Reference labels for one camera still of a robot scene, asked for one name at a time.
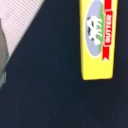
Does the yellow butter box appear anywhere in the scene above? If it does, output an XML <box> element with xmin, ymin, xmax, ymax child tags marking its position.
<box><xmin>79</xmin><ymin>0</ymin><xmax>118</xmax><ymax>80</ymax></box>

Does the light blue milk carton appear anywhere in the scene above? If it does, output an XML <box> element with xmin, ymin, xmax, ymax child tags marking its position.
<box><xmin>0</xmin><ymin>18</ymin><xmax>8</xmax><ymax>88</ymax></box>

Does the white woven placemat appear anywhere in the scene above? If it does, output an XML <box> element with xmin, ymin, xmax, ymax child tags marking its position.
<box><xmin>0</xmin><ymin>0</ymin><xmax>45</xmax><ymax>56</ymax></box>

